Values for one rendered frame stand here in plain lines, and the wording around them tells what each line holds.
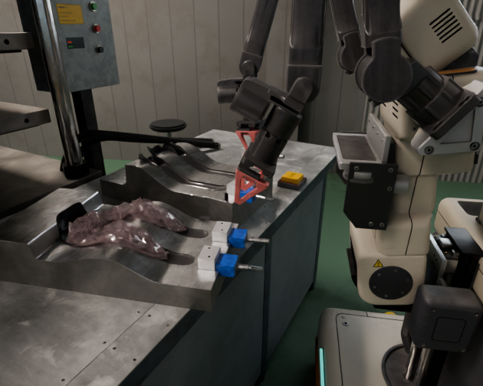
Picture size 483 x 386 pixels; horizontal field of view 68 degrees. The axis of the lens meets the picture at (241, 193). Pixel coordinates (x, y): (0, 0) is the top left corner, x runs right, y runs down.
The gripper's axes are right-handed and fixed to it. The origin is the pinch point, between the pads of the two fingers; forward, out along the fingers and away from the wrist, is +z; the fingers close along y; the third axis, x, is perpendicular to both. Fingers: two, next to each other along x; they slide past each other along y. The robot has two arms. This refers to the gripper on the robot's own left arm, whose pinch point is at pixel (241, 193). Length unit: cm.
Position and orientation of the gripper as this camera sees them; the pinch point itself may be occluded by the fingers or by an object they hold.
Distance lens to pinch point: 74.7
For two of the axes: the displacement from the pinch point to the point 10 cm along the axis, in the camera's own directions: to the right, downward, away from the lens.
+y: -1.5, 4.1, -9.0
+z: -4.5, 7.8, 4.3
